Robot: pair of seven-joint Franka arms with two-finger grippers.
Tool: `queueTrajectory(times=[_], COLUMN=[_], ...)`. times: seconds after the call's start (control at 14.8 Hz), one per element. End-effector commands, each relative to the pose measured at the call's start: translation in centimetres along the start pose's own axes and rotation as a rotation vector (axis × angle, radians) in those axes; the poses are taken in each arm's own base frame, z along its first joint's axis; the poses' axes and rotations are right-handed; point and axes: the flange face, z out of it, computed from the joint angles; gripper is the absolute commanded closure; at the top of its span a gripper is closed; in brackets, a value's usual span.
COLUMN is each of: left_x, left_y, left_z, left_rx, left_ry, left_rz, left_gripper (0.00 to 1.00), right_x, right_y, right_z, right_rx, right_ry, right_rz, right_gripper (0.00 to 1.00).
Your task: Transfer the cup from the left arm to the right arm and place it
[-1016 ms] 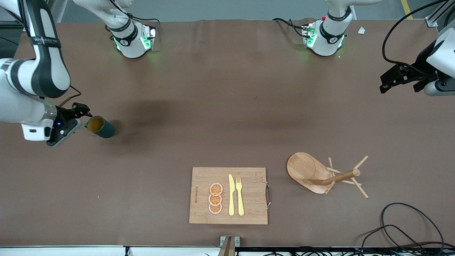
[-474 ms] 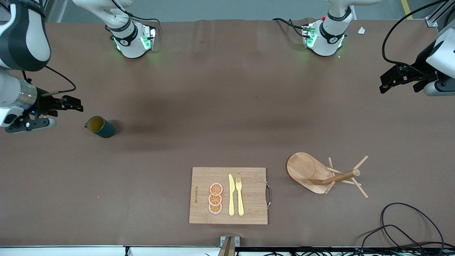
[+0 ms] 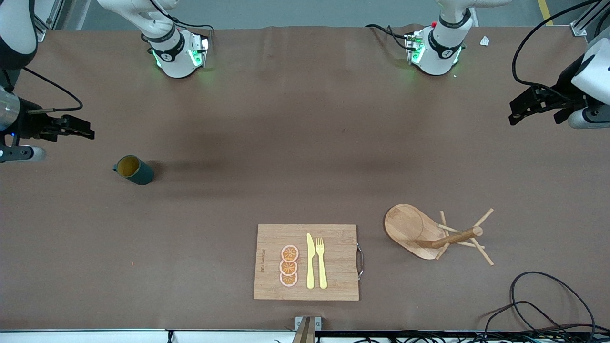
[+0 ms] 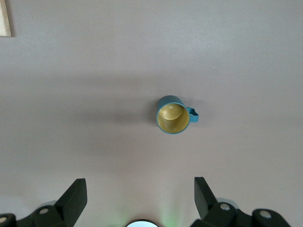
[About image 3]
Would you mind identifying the black base cable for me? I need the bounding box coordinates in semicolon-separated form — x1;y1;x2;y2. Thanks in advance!
366;24;411;51
150;0;214;44

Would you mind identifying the black left base cable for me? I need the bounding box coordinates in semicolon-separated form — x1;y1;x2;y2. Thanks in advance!
366;24;411;51

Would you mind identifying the yellow plastic fork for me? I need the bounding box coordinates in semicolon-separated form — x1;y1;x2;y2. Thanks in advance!
316;237;328;290

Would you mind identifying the bamboo cutting board with handle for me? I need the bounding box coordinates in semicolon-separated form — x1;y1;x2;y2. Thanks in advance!
254;224;365;302

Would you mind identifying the metal table edge bracket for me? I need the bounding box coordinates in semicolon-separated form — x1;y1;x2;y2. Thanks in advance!
292;316;323;343

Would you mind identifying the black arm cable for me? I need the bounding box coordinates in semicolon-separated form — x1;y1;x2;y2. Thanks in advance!
512;0;610;98
23;67;84;114

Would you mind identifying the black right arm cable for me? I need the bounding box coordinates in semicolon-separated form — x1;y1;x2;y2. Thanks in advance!
23;67;84;114

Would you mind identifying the wooden mug tree stand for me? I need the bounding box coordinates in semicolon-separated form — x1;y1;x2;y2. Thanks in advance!
384;204;495;266

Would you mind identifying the black right base cable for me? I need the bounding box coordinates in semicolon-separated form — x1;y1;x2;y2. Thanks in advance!
150;0;214;44

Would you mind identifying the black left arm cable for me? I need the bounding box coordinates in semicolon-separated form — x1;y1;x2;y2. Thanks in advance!
512;0;610;98

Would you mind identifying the teal cup with yellow inside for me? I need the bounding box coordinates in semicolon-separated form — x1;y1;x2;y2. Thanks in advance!
113;155;155;186

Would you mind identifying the yellow plastic knife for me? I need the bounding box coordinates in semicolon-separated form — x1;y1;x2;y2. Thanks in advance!
306;233;315;290

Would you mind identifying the white table edge rail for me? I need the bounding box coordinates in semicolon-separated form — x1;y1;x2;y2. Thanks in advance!
0;329;296;343

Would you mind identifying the thick black looped cable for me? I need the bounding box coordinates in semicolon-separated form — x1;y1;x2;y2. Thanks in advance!
480;271;597;343

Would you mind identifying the aluminium frame profile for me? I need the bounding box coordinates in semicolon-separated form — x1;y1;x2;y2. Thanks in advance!
571;0;610;37
33;0;65;42

